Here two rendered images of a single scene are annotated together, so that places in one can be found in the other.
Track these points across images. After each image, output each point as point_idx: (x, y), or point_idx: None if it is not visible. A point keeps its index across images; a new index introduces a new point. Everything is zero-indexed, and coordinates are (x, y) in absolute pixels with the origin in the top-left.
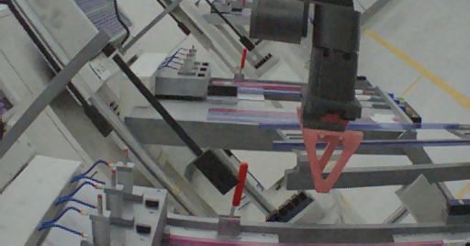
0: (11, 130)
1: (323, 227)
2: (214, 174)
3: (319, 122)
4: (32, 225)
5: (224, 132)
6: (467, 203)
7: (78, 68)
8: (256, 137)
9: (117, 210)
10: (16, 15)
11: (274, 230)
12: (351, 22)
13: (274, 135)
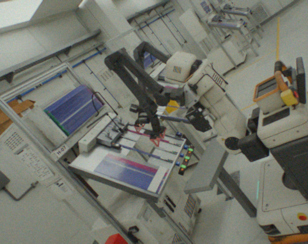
0: (94, 121)
1: (152, 130)
2: (120, 130)
3: (136, 125)
4: (98, 132)
5: None
6: (179, 134)
7: (103, 116)
8: None
9: (114, 128)
10: (100, 95)
11: (144, 129)
12: (142, 112)
13: None
